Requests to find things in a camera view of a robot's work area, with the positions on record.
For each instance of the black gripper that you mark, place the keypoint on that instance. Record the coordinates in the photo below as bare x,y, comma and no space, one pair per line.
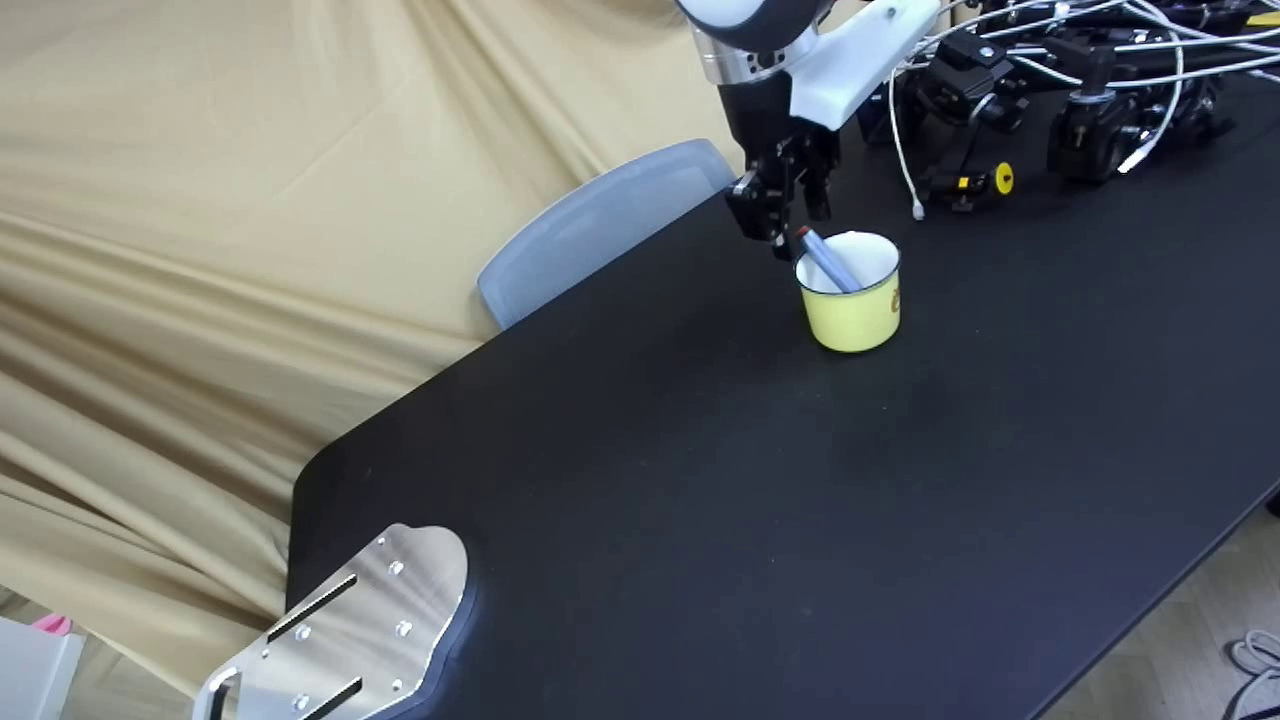
780,140

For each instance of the blue marker with red cap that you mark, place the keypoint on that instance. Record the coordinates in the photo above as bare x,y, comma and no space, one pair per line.
832,262

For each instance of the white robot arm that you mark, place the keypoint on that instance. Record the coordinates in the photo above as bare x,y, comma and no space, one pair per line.
852,60

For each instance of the yellow enamel mug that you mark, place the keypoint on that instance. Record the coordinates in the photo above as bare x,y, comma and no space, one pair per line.
852,323

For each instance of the beige cloth backdrop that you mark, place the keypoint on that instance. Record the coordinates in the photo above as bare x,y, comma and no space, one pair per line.
240,265

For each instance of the silver metal plate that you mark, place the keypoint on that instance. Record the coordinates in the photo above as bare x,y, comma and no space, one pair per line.
361,627

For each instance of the grey floor slipper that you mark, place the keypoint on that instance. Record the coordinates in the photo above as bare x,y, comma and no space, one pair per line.
1259,675

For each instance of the pink small object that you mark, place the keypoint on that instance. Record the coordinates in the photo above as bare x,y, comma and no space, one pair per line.
52,622

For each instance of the white box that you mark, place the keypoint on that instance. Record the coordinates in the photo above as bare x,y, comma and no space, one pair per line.
32,675

